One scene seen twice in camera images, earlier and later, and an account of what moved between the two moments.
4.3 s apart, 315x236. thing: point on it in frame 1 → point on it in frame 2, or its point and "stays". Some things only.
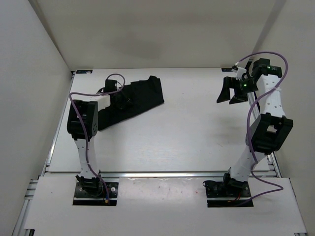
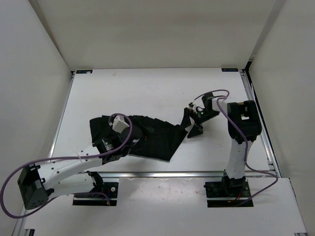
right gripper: (231, 82) → (186, 121)
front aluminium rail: (142, 174) stays
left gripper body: (120, 100) → (145, 134)
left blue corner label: (83, 71) stays
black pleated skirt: (132, 99) → (161, 140)
